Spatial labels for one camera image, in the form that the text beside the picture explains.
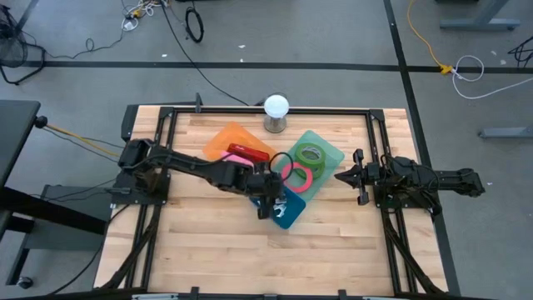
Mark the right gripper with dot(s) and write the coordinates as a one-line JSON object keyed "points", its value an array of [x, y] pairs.
{"points": [[361, 181]]}

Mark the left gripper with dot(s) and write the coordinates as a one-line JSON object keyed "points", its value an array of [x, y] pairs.
{"points": [[266, 183]]}

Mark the pink tape roll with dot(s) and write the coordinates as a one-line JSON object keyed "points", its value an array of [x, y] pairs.
{"points": [[300, 190]]}

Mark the red stapler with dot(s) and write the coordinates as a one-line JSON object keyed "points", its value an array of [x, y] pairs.
{"points": [[250, 152]]}

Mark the pink stapler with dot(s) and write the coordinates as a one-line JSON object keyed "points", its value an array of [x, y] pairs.
{"points": [[235, 158]]}

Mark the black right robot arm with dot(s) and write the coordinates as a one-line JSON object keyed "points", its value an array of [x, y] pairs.
{"points": [[454, 181]]}

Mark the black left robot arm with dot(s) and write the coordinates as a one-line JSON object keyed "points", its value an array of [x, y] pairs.
{"points": [[187, 162]]}

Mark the mint green translucent bin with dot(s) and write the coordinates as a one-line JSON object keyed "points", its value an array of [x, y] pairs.
{"points": [[333, 159]]}

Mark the blue plastic bin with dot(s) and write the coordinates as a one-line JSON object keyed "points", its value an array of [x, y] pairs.
{"points": [[293, 212]]}

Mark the orange translucent plastic bin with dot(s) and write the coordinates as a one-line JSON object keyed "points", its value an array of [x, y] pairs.
{"points": [[225, 139]]}

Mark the white bulb table lamp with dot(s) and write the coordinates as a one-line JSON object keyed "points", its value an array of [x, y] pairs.
{"points": [[276, 106]]}

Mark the grey desk foot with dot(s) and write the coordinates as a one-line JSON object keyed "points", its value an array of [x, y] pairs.
{"points": [[479, 24], [508, 132]]}

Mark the grey power box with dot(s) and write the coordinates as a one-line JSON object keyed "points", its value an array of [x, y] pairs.
{"points": [[75, 193]]}

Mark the black round knob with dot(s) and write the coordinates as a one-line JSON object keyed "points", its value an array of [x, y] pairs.
{"points": [[40, 121]]}

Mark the black desk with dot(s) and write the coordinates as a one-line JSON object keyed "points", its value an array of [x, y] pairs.
{"points": [[16, 137]]}

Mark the black aluminium rig frame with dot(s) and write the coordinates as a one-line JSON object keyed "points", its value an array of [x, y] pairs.
{"points": [[325, 111]]}

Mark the black desk leg frame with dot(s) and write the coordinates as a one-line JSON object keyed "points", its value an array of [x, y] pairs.
{"points": [[50, 212]]}

